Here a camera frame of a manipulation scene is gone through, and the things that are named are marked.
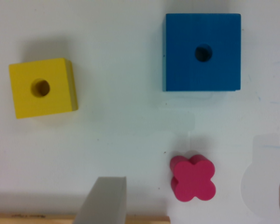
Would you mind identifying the blue square block with hole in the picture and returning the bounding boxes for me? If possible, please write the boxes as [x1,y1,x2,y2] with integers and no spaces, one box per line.
[163,13,242,91]

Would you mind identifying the pink flower block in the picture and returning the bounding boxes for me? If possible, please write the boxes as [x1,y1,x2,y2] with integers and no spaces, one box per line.
[170,154,216,202]

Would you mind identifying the wooden board edge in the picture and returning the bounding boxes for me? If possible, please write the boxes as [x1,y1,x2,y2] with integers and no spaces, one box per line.
[0,213,171,224]

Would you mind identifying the yellow square block with hole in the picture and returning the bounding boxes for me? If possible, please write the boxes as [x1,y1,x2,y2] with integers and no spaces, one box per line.
[8,58,78,119]

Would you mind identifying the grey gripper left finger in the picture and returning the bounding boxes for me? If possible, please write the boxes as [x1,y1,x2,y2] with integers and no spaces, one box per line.
[73,177,127,224]

